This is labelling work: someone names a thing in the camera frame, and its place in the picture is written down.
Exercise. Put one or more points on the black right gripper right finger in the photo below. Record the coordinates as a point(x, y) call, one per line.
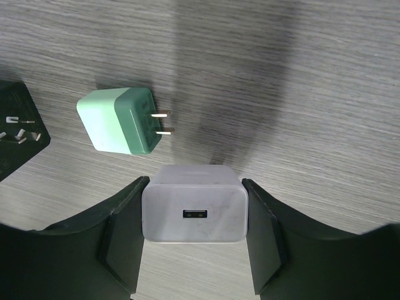
point(293, 256)

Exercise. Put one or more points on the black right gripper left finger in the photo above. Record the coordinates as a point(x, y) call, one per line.
point(95, 254)

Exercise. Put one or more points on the white USB wall charger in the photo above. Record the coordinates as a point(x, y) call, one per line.
point(195, 204)

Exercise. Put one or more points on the green USB charger plug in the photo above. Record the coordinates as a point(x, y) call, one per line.
point(123, 120)

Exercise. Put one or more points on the black cube socket adapter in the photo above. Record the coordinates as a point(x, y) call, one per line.
point(23, 133)

